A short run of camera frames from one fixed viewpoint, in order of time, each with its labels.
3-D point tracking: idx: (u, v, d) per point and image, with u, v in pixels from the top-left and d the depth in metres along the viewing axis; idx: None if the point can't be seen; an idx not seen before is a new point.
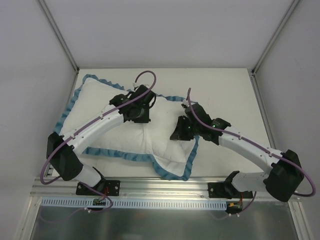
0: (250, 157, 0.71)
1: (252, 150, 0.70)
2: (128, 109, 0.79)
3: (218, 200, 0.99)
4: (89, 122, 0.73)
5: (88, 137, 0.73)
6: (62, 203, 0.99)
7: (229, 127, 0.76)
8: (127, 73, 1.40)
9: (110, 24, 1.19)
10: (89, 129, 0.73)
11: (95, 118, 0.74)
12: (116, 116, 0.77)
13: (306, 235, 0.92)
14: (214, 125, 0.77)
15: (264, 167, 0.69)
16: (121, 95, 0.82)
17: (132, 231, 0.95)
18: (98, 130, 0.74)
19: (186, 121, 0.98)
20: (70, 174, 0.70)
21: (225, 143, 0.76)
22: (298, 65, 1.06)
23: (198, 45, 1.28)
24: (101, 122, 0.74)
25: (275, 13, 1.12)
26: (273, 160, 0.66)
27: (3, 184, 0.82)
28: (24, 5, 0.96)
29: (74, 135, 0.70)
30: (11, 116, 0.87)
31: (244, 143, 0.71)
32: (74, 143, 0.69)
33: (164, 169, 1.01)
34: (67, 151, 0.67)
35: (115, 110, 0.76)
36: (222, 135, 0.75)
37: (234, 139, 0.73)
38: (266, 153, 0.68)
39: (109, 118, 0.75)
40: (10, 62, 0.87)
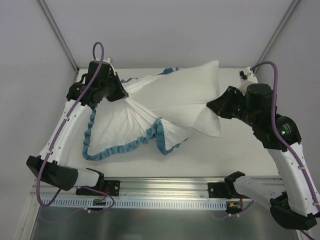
0: (291, 190, 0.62)
1: (303, 188, 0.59)
2: (90, 96, 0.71)
3: (218, 200, 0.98)
4: (58, 131, 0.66)
5: (65, 145, 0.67)
6: (61, 203, 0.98)
7: (298, 144, 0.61)
8: (127, 73, 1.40)
9: (109, 24, 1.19)
10: (61, 138, 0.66)
11: (61, 124, 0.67)
12: (81, 108, 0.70)
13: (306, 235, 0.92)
14: (284, 131, 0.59)
15: (295, 206, 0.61)
16: (75, 84, 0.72)
17: (132, 231, 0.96)
18: (72, 133, 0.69)
19: (235, 96, 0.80)
20: (68, 183, 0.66)
21: (276, 158, 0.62)
22: (298, 65, 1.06)
23: (198, 45, 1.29)
24: (70, 124, 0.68)
25: (275, 14, 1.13)
26: (313, 209, 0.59)
27: (3, 184, 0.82)
28: (24, 6, 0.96)
29: (51, 149, 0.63)
30: (11, 116, 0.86)
31: (299, 176, 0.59)
32: (55, 158, 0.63)
33: (164, 138, 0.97)
34: (53, 169, 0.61)
35: (76, 104, 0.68)
36: (285, 150, 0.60)
37: (293, 165, 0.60)
38: (311, 199, 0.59)
39: (75, 116, 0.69)
40: (10, 62, 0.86)
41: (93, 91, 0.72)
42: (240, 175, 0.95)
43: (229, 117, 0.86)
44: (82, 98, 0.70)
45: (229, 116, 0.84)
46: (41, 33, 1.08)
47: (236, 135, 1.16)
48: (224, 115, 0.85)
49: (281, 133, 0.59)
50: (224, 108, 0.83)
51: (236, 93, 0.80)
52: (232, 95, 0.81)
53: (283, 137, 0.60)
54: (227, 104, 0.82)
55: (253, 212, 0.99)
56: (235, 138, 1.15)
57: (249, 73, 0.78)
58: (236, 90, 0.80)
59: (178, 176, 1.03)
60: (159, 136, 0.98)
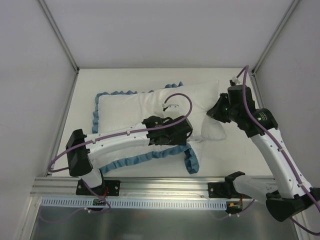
0: (275, 174, 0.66)
1: (285, 169, 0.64)
2: (157, 135, 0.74)
3: (218, 200, 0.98)
4: (115, 133, 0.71)
5: (106, 148, 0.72)
6: (62, 203, 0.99)
7: (274, 130, 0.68)
8: (126, 73, 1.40)
9: (109, 24, 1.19)
10: (109, 140, 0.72)
11: (121, 133, 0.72)
12: (143, 137, 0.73)
13: (306, 235, 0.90)
14: (260, 118, 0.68)
15: (282, 190, 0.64)
16: (157, 117, 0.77)
17: (132, 231, 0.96)
18: (118, 145, 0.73)
19: (226, 101, 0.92)
20: (77, 173, 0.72)
21: (258, 144, 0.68)
22: (298, 65, 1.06)
23: (198, 45, 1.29)
24: (125, 138, 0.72)
25: (275, 14, 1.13)
26: (299, 191, 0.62)
27: (3, 184, 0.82)
28: (24, 6, 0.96)
29: (95, 140, 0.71)
30: (11, 116, 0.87)
31: (280, 158, 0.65)
32: (92, 148, 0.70)
33: (197, 158, 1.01)
34: (81, 153, 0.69)
35: (143, 131, 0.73)
36: (263, 135, 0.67)
37: (272, 147, 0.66)
38: (296, 181, 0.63)
39: (134, 137, 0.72)
40: (10, 63, 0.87)
41: (162, 135, 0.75)
42: (240, 175, 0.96)
43: (225, 121, 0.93)
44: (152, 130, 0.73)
45: (223, 120, 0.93)
46: (41, 34, 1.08)
47: (236, 135, 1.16)
48: (220, 119, 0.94)
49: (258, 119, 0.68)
50: (218, 112, 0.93)
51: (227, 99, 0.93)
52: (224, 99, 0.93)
53: (261, 123, 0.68)
54: (219, 107, 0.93)
55: (253, 212, 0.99)
56: (235, 138, 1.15)
57: (236, 81, 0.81)
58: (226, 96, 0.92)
59: (179, 176, 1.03)
60: (191, 156, 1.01)
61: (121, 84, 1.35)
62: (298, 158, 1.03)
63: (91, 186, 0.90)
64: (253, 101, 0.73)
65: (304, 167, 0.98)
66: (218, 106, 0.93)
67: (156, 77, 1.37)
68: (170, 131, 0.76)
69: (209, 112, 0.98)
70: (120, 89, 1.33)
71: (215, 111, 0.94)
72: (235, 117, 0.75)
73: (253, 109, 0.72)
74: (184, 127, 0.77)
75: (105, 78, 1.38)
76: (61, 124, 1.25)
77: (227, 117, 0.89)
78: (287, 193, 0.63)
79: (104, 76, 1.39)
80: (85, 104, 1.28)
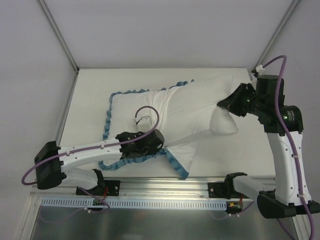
0: (279, 177, 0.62)
1: (290, 176, 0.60)
2: (128, 149, 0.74)
3: (218, 200, 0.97)
4: (89, 146, 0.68)
5: (80, 161, 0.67)
6: (62, 203, 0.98)
7: (297, 134, 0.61)
8: (126, 72, 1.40)
9: (109, 24, 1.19)
10: (85, 152, 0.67)
11: (95, 146, 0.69)
12: (117, 151, 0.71)
13: (305, 235, 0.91)
14: (286, 117, 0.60)
15: (279, 193, 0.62)
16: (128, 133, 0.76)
17: (132, 231, 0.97)
18: (93, 159, 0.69)
19: (247, 92, 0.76)
20: (47, 185, 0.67)
21: (274, 142, 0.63)
22: (298, 65, 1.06)
23: (198, 45, 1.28)
24: (100, 152, 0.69)
25: (275, 14, 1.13)
26: (296, 201, 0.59)
27: (3, 184, 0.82)
28: (24, 7, 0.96)
29: (69, 152, 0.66)
30: (11, 117, 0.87)
31: (290, 164, 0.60)
32: (65, 161, 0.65)
33: (178, 161, 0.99)
34: (53, 166, 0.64)
35: (117, 145, 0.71)
36: (282, 135, 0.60)
37: (286, 151, 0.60)
38: (297, 191, 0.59)
39: (108, 151, 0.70)
40: (11, 64, 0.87)
41: (132, 149, 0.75)
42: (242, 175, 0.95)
43: (239, 114, 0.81)
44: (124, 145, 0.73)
45: (238, 113, 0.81)
46: (41, 35, 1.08)
47: (236, 136, 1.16)
48: (235, 111, 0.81)
49: (283, 118, 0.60)
50: (234, 103, 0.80)
51: (249, 89, 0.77)
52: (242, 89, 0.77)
53: (285, 122, 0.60)
54: (237, 99, 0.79)
55: (253, 212, 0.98)
56: (235, 139, 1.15)
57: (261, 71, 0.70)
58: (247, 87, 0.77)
59: (179, 177, 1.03)
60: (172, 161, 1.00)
61: (121, 84, 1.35)
62: None
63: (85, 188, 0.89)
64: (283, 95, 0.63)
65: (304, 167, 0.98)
66: (237, 97, 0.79)
67: (156, 77, 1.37)
68: (139, 145, 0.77)
69: (221, 104, 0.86)
70: (120, 89, 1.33)
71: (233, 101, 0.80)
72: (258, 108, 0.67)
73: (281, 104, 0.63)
74: (153, 139, 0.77)
75: (105, 78, 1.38)
76: (61, 123, 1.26)
77: (244, 110, 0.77)
78: (282, 198, 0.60)
79: (103, 76, 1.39)
80: (86, 104, 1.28)
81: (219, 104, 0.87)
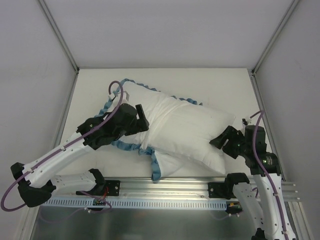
0: (265, 215, 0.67)
1: (273, 213, 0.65)
2: (95, 138, 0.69)
3: (218, 200, 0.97)
4: (49, 155, 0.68)
5: (48, 172, 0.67)
6: (63, 203, 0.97)
7: (276, 175, 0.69)
8: (126, 73, 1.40)
9: (109, 24, 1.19)
10: (49, 162, 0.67)
11: (57, 150, 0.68)
12: (81, 146, 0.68)
13: (305, 235, 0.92)
14: (265, 161, 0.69)
15: (267, 232, 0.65)
16: (90, 119, 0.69)
17: (132, 231, 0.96)
18: (60, 163, 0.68)
19: (237, 137, 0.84)
20: (35, 202, 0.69)
21: (257, 183, 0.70)
22: (298, 65, 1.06)
23: (198, 46, 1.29)
24: (62, 155, 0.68)
25: (274, 14, 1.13)
26: (281, 238, 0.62)
27: (3, 185, 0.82)
28: (23, 6, 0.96)
29: (33, 169, 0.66)
30: (11, 117, 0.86)
31: (272, 201, 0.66)
32: (31, 179, 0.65)
33: (159, 166, 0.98)
34: (23, 186, 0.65)
35: (78, 141, 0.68)
36: (263, 177, 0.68)
37: (268, 190, 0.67)
38: (281, 227, 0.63)
39: (72, 150, 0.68)
40: (10, 63, 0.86)
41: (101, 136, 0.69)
42: (243, 177, 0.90)
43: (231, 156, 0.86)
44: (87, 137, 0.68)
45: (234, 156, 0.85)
46: (41, 34, 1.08)
47: None
48: (227, 153, 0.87)
49: (262, 162, 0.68)
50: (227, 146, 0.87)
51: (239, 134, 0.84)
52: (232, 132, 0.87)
53: (265, 166, 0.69)
54: (229, 143, 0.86)
55: None
56: None
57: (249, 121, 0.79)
58: (238, 132, 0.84)
59: (179, 177, 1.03)
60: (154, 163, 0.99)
61: None
62: (298, 158, 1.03)
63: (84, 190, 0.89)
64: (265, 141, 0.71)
65: (305, 168, 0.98)
66: (230, 140, 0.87)
67: (156, 77, 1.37)
68: (109, 129, 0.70)
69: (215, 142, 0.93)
70: None
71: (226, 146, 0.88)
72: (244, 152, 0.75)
73: (263, 151, 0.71)
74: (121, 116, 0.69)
75: (105, 78, 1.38)
76: (61, 123, 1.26)
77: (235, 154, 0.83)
78: (269, 235, 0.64)
79: (104, 76, 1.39)
80: (86, 104, 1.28)
81: (212, 141, 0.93)
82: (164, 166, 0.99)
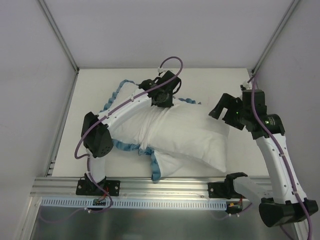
0: (272, 178, 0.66)
1: (281, 174, 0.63)
2: (155, 94, 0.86)
3: (218, 200, 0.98)
4: (121, 105, 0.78)
5: (120, 118, 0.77)
6: (62, 203, 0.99)
7: (280, 135, 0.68)
8: (126, 73, 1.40)
9: (109, 24, 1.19)
10: (121, 110, 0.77)
11: (127, 101, 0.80)
12: (146, 99, 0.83)
13: (306, 235, 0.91)
14: (267, 121, 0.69)
15: (276, 195, 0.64)
16: (151, 81, 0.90)
17: (132, 231, 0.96)
18: (129, 112, 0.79)
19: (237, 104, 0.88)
20: (103, 151, 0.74)
21: (262, 146, 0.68)
22: (299, 65, 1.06)
23: (198, 45, 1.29)
24: (132, 104, 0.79)
25: (275, 14, 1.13)
26: (292, 198, 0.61)
27: (3, 185, 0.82)
28: (24, 6, 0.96)
29: (108, 115, 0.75)
30: (10, 117, 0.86)
31: (279, 162, 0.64)
32: (108, 122, 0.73)
33: (158, 166, 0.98)
34: (102, 129, 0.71)
35: (144, 94, 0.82)
36: (267, 137, 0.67)
37: (274, 151, 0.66)
38: (291, 188, 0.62)
39: (139, 101, 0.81)
40: (10, 63, 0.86)
41: (159, 92, 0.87)
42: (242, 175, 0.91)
43: (234, 125, 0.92)
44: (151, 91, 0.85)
45: (236, 125, 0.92)
46: (42, 34, 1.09)
47: (236, 136, 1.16)
48: (229, 122, 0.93)
49: (265, 123, 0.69)
50: (228, 116, 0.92)
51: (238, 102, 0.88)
52: (230, 101, 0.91)
53: (268, 127, 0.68)
54: (230, 112, 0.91)
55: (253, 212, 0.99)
56: (235, 139, 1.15)
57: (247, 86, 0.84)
58: (236, 100, 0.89)
59: (179, 177, 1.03)
60: (153, 163, 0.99)
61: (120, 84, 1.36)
62: (298, 158, 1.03)
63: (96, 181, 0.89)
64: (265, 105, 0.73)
65: (305, 167, 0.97)
66: (230, 108, 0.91)
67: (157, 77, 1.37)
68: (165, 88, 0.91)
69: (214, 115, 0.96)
70: None
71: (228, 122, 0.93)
72: (244, 117, 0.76)
73: (263, 113, 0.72)
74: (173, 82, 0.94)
75: (105, 78, 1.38)
76: (61, 124, 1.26)
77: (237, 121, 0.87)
78: (280, 198, 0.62)
79: (104, 76, 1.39)
80: (86, 104, 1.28)
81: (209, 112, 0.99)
82: (165, 165, 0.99)
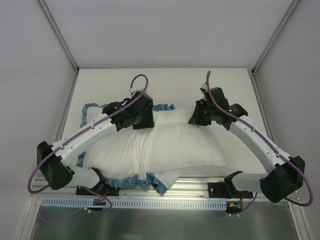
0: (257, 151, 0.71)
1: (260, 144, 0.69)
2: (121, 118, 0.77)
3: (218, 200, 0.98)
4: (77, 133, 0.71)
5: (77, 147, 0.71)
6: (62, 203, 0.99)
7: (245, 116, 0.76)
8: (126, 73, 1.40)
9: (110, 24, 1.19)
10: (77, 140, 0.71)
11: (86, 128, 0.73)
12: (108, 125, 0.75)
13: (306, 235, 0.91)
14: (231, 110, 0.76)
15: (267, 166, 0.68)
16: (115, 103, 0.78)
17: (132, 231, 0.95)
18: (88, 139, 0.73)
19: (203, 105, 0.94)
20: (60, 184, 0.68)
21: (237, 131, 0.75)
22: (298, 65, 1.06)
23: (198, 45, 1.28)
24: (92, 132, 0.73)
25: (275, 13, 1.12)
26: (279, 161, 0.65)
27: (3, 184, 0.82)
28: (24, 6, 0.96)
29: (63, 145, 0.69)
30: (10, 117, 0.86)
31: (254, 136, 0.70)
32: (62, 154, 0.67)
33: (165, 185, 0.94)
34: (54, 162, 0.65)
35: (106, 119, 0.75)
36: (236, 121, 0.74)
37: (246, 130, 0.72)
38: (274, 152, 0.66)
39: (100, 128, 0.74)
40: (10, 63, 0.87)
41: (125, 116, 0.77)
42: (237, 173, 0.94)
43: (207, 124, 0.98)
44: (114, 116, 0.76)
45: (205, 123, 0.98)
46: (42, 34, 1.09)
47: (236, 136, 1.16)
48: (201, 123, 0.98)
49: (229, 112, 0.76)
50: (198, 117, 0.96)
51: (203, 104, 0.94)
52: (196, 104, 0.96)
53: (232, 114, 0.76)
54: (199, 114, 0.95)
55: (253, 212, 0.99)
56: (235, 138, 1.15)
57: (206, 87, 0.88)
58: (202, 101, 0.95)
59: (179, 176, 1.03)
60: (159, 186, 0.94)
61: (120, 84, 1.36)
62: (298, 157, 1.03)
63: (90, 186, 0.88)
64: (225, 98, 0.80)
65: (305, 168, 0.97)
66: (197, 110, 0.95)
67: (157, 77, 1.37)
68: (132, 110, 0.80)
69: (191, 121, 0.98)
70: (121, 90, 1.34)
71: (203, 122, 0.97)
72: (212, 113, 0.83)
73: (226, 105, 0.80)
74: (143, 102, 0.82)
75: (105, 78, 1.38)
76: (61, 123, 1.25)
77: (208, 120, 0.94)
78: (269, 166, 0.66)
79: (104, 76, 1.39)
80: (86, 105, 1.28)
81: (188, 120, 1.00)
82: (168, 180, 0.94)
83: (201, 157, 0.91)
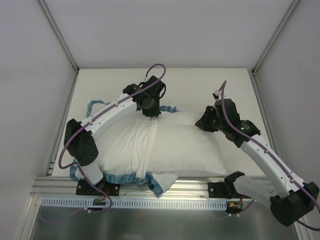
0: (268, 174, 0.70)
1: (274, 168, 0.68)
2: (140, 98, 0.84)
3: (218, 200, 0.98)
4: (105, 110, 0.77)
5: (104, 124, 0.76)
6: (62, 203, 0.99)
7: (258, 135, 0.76)
8: (126, 73, 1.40)
9: (109, 24, 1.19)
10: (104, 116, 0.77)
11: (111, 106, 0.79)
12: (130, 103, 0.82)
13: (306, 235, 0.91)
14: (243, 128, 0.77)
15: (279, 190, 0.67)
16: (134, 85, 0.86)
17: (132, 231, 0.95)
18: (112, 118, 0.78)
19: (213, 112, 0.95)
20: (87, 160, 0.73)
21: (248, 151, 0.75)
22: (299, 65, 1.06)
23: (198, 45, 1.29)
24: (115, 110, 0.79)
25: (275, 13, 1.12)
26: (293, 187, 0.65)
27: (4, 184, 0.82)
28: (23, 6, 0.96)
29: (92, 121, 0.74)
30: (10, 117, 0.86)
31: (267, 158, 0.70)
32: (92, 129, 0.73)
33: (162, 187, 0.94)
34: (86, 136, 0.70)
35: (128, 99, 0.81)
36: (248, 141, 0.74)
37: (259, 150, 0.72)
38: (287, 178, 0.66)
39: (123, 106, 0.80)
40: (10, 63, 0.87)
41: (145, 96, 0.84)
42: (240, 175, 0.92)
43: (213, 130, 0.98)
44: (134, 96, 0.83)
45: (211, 130, 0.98)
46: (41, 34, 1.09)
47: None
48: (208, 129, 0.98)
49: (241, 129, 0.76)
50: (205, 122, 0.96)
51: (213, 110, 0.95)
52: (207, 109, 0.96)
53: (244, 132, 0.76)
54: (207, 119, 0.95)
55: (253, 212, 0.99)
56: None
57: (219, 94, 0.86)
58: (212, 108, 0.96)
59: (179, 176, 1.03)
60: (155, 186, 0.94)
61: (120, 84, 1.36)
62: (298, 157, 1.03)
63: (94, 183, 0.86)
64: (237, 113, 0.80)
65: (305, 167, 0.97)
66: (206, 116, 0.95)
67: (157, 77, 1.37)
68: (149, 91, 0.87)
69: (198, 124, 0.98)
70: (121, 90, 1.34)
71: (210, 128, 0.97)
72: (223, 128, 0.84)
73: (238, 121, 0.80)
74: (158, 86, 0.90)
75: (105, 78, 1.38)
76: (61, 124, 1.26)
77: (215, 127, 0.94)
78: (283, 191, 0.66)
79: (104, 76, 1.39)
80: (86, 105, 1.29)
81: (196, 122, 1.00)
82: (165, 181, 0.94)
83: (201, 157, 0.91)
